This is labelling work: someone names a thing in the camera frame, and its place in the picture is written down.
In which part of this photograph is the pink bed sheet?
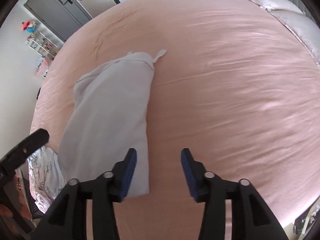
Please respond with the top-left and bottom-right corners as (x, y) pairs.
(31, 0), (319, 239)

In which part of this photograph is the red and blue plush toy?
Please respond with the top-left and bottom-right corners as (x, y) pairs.
(22, 21), (39, 34)

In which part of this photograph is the white printed storage bag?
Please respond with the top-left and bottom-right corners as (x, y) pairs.
(27, 146), (66, 213)

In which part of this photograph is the white shirt with navy trim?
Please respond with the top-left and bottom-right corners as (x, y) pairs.
(57, 50), (165, 197)

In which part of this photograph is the person left hand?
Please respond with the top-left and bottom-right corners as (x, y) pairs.
(0, 204), (12, 218)

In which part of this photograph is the grey door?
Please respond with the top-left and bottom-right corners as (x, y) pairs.
(24, 0), (92, 42)

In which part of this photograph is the white storage shelf rack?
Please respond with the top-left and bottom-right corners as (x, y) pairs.
(26, 31), (60, 60)

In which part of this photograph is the pink storage box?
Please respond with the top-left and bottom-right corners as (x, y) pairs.
(36, 57), (53, 78)

